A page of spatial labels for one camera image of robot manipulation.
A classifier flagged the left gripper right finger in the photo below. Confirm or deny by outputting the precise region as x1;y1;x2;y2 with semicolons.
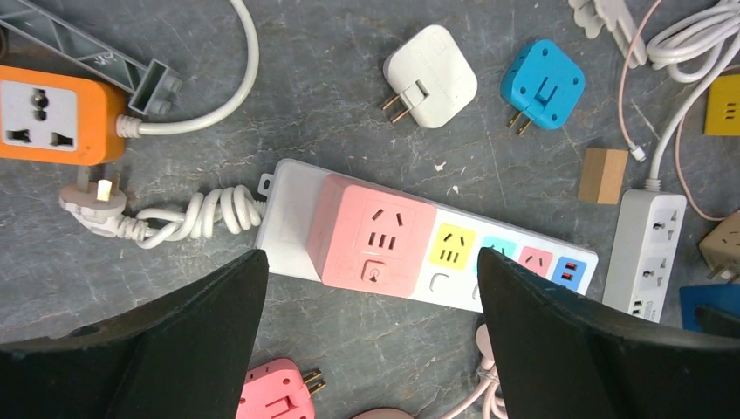
477;249;739;418

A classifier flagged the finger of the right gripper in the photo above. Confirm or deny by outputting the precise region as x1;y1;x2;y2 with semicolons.
694;306;740;339

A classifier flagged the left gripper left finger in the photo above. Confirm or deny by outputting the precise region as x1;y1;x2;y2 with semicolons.
1;250;269;418

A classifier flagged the blue cube adapter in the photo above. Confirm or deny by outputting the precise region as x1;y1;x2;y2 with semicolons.
679;284;739;332

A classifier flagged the beige dragon print plug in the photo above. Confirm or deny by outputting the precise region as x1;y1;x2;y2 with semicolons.
699;212;740;284

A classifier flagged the pink folding extension socket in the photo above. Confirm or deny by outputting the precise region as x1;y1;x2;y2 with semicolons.
236;358;326;419

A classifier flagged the long white power strip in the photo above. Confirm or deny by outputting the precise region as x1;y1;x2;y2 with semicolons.
256;159;599;312

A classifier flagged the pink white plug adapter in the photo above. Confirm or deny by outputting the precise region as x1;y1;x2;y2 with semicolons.
307;175;437;298

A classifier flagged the yellow cube adapter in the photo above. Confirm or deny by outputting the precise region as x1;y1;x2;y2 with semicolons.
704;74;740;136

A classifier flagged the light blue adapter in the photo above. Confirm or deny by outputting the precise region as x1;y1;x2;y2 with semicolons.
500;39;586;135

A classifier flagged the white folding adapter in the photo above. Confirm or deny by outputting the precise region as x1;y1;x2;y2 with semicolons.
381;24;478;129

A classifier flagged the round pink socket base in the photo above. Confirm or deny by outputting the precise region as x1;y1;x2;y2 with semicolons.
352;408;414;419

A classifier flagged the white plug under orange strip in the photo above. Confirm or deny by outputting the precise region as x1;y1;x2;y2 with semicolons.
58;167;266;250

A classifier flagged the small white power strip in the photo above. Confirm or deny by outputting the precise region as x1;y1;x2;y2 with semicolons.
602;189;687;323

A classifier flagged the small brown block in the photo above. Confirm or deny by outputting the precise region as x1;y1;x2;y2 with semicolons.
578;148;629;205

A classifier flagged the gray black flat tool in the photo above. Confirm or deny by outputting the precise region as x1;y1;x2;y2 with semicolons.
1;0;182;115

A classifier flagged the orange power strip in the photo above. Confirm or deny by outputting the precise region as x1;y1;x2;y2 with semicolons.
1;65;127;166

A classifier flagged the pink coiled cable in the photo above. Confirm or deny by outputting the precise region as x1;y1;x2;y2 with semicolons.
439;323;510;419

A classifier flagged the thin pink usb cable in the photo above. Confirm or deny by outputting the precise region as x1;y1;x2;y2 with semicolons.
617;0;740;223

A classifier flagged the white coiled cord with plug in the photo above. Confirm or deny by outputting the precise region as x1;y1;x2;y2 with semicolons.
115;0;260;138

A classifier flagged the white bundled power cord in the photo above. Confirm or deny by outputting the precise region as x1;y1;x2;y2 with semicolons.
644;0;740;192

